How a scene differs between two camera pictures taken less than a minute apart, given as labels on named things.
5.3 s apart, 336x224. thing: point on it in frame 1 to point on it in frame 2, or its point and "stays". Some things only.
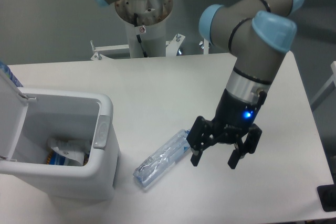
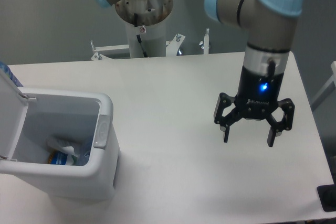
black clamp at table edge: (327, 194) stays
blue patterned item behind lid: (7, 70) stays
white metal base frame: (172, 46) stays
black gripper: (235, 117) to (258, 96)
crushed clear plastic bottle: (161, 159) to (85, 149)
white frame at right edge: (329, 87) stays
